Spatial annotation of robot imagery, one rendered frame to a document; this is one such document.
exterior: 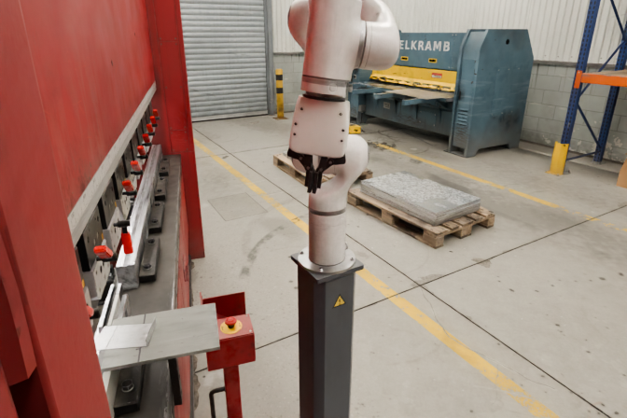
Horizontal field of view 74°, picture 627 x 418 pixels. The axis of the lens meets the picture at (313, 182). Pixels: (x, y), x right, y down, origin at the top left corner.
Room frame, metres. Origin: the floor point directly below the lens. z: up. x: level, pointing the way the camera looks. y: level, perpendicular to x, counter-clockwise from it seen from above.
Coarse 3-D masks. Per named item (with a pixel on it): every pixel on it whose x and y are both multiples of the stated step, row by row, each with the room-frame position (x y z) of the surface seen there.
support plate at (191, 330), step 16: (208, 304) 0.98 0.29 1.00; (128, 320) 0.91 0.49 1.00; (160, 320) 0.91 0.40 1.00; (176, 320) 0.91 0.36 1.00; (192, 320) 0.91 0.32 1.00; (208, 320) 0.91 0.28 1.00; (160, 336) 0.85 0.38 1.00; (176, 336) 0.85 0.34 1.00; (192, 336) 0.85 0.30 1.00; (208, 336) 0.85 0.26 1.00; (112, 352) 0.79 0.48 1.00; (128, 352) 0.79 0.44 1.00; (144, 352) 0.79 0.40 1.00; (160, 352) 0.79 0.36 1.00; (176, 352) 0.79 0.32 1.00; (192, 352) 0.79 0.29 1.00; (112, 368) 0.75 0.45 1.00
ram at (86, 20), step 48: (48, 0) 0.82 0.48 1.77; (96, 0) 1.27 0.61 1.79; (144, 0) 2.83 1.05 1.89; (48, 48) 0.76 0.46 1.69; (96, 48) 1.17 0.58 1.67; (144, 48) 2.44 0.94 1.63; (48, 96) 0.71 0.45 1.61; (96, 96) 1.07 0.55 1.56; (144, 96) 2.11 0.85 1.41; (96, 144) 0.98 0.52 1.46; (96, 192) 0.90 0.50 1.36
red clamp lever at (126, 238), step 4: (120, 220) 0.99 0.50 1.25; (124, 220) 0.99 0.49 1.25; (128, 220) 0.99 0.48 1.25; (116, 224) 0.98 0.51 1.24; (120, 224) 0.98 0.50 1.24; (124, 224) 0.98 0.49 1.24; (128, 224) 0.98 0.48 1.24; (124, 228) 0.99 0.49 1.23; (124, 232) 0.98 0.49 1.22; (128, 232) 0.99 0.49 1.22; (124, 236) 0.98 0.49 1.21; (128, 236) 0.98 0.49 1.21; (124, 240) 0.98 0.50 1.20; (128, 240) 0.98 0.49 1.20; (124, 244) 0.98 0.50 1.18; (128, 244) 0.98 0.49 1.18; (124, 248) 0.98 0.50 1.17; (128, 248) 0.98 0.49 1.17; (132, 248) 0.99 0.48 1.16; (124, 252) 0.98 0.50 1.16; (128, 252) 0.98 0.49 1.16; (132, 252) 0.99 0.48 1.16
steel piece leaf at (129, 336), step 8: (120, 328) 0.87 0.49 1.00; (128, 328) 0.87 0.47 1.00; (136, 328) 0.87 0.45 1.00; (144, 328) 0.87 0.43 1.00; (152, 328) 0.86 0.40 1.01; (112, 336) 0.84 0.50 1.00; (120, 336) 0.84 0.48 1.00; (128, 336) 0.84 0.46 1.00; (136, 336) 0.84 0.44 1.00; (144, 336) 0.84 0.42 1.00; (112, 344) 0.82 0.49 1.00; (120, 344) 0.82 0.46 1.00; (128, 344) 0.82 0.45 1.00; (136, 344) 0.82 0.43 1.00; (144, 344) 0.82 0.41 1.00
